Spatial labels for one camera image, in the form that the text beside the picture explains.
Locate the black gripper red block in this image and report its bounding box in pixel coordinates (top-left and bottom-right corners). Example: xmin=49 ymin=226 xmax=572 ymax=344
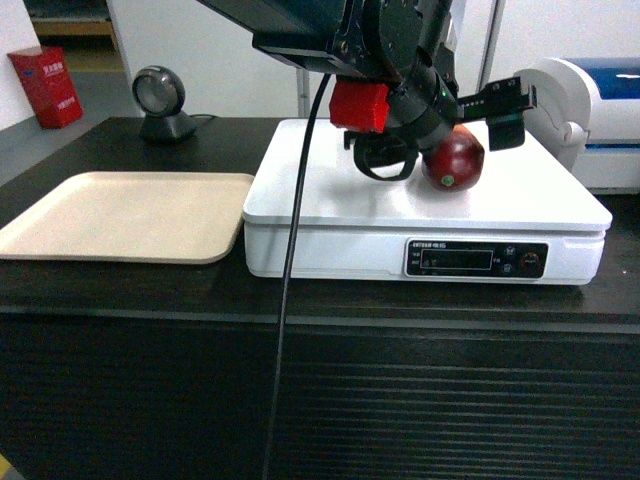
xmin=329 ymin=49 xmax=537 ymax=181

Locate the dark red mango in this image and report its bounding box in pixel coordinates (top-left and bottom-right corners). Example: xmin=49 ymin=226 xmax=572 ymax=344
xmin=421 ymin=125 xmax=485 ymax=192

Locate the white checkout scale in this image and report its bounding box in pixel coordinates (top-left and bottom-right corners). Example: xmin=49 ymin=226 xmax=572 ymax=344
xmin=243 ymin=120 xmax=612 ymax=285

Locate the white blue label printer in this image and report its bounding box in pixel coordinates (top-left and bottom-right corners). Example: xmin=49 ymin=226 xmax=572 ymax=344
xmin=515 ymin=57 xmax=639 ymax=194

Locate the black barcode scanner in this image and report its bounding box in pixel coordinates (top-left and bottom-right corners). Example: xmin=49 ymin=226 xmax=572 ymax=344
xmin=132 ymin=65 xmax=197 ymax=144

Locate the beige plastic tray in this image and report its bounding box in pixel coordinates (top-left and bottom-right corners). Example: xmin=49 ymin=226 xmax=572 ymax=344
xmin=1 ymin=172 xmax=253 ymax=265

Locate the wooden shelf in background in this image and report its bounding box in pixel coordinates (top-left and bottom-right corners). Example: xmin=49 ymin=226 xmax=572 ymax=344
xmin=24 ymin=0 xmax=119 ymax=51

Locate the red fire extinguisher box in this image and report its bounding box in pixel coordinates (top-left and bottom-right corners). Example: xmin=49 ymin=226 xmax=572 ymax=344
xmin=7 ymin=46 xmax=84 ymax=129

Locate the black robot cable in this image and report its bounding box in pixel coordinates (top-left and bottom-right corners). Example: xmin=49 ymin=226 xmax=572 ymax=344
xmin=260 ymin=72 xmax=333 ymax=480

